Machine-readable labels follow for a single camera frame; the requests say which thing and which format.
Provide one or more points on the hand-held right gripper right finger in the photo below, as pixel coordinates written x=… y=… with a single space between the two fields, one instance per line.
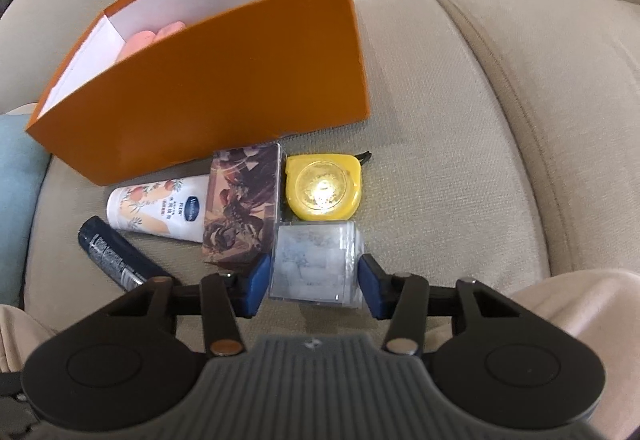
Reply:
x=375 y=287

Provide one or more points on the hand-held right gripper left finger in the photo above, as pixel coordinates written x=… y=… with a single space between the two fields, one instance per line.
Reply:
x=255 y=285

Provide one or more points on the clear plastic cube box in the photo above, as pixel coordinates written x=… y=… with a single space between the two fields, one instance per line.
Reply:
x=310 y=260

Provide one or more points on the dark patterned card box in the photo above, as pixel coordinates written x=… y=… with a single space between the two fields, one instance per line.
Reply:
x=240 y=205

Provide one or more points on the yellow tape measure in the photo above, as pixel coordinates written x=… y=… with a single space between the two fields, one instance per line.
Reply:
x=320 y=190

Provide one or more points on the white hand cream tube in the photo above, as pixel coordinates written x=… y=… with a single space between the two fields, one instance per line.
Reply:
x=150 y=207

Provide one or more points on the dark blue spray can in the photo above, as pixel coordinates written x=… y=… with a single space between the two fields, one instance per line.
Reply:
x=107 y=250

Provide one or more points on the orange cardboard box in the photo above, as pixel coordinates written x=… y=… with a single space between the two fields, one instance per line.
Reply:
x=200 y=95

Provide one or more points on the large pink bottle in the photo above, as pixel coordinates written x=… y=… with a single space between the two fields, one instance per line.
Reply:
x=137 y=45

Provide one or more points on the small pink bottle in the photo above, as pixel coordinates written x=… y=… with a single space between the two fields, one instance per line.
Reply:
x=172 y=30

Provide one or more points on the person's right leg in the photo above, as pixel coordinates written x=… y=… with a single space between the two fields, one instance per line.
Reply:
x=590 y=310

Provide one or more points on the person's leg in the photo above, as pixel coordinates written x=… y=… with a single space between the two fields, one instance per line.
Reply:
x=20 y=335
x=590 y=310

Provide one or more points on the person's left leg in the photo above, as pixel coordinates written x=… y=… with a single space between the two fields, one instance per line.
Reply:
x=20 y=335

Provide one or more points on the light blue pillow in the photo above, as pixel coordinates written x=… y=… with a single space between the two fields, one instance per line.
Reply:
x=17 y=200

